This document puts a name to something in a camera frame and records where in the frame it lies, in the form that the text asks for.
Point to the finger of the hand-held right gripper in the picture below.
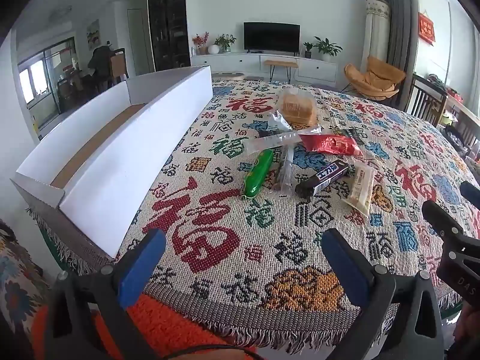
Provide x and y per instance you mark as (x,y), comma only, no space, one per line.
(470,192)
(438,217)

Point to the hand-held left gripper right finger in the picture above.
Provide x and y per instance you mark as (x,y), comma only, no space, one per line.
(345,266)

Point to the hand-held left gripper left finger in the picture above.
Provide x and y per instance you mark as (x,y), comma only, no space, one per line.
(142,266)

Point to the red snack packet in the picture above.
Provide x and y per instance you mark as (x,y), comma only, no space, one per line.
(330,144)

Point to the long clear snack packet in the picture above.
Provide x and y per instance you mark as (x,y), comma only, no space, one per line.
(273,141)

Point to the clear bread packet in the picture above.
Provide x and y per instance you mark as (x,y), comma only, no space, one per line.
(298,108)

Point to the orange rug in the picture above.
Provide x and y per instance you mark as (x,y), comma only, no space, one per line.
(157,326)

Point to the beige snack packet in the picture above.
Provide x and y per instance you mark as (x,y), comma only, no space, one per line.
(360,189)

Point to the printed woven blanket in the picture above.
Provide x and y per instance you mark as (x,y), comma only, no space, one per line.
(262,232)

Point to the dark chocolate bar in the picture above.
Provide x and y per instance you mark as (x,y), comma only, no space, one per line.
(322,178)

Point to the dark wooden chair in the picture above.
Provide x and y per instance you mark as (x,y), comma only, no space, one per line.
(423,99)

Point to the clear yellow-green label packet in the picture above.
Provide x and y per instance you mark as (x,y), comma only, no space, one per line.
(285,170)

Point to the black snack packet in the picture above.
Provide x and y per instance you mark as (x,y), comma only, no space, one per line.
(355,135)

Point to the floral mat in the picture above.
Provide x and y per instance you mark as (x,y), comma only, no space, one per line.
(18,281)

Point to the green sausage packet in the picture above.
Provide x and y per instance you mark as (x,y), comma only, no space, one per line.
(258,172)

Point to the orange lounge chair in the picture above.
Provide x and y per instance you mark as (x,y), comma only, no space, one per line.
(375,80)

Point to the silver teal snack packet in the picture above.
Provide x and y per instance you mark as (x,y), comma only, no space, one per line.
(276,122)

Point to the purple floor mat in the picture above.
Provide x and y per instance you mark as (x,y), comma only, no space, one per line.
(324,86)

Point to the covered standing air conditioner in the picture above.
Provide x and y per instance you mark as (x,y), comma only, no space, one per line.
(378,30)

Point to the grey curtain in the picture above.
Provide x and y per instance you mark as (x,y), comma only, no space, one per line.
(397,18)

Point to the light wooden dining chair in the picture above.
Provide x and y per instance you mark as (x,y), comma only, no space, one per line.
(118,65)

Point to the large potted plant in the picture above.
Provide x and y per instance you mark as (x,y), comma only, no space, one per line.
(327,48)

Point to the dark cloth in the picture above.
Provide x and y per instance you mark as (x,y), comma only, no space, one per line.
(99,62)

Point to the wooden stool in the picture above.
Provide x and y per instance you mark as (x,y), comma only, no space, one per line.
(280,63)

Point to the balcony window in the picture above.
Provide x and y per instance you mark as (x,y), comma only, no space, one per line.
(41,78)

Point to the small potted plant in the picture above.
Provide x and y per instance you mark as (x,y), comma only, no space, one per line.
(308,48)

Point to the white television cabinet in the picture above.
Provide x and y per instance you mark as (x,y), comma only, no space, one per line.
(232,62)

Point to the white door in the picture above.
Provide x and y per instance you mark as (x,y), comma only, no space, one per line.
(139,41)

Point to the white round vase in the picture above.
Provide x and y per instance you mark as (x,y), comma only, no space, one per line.
(213,49)

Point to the red flower plant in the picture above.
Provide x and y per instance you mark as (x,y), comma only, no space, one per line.
(200,41)

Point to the green potted plant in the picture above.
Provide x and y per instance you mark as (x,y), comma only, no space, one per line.
(225,41)

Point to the black television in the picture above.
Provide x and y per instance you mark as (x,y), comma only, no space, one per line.
(272,37)

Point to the black display cabinet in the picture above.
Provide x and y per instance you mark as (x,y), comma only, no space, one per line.
(168,22)

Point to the red wall hanging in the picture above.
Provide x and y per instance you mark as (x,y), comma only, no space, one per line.
(426,28)

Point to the wall painting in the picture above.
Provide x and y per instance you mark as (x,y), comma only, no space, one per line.
(93,33)

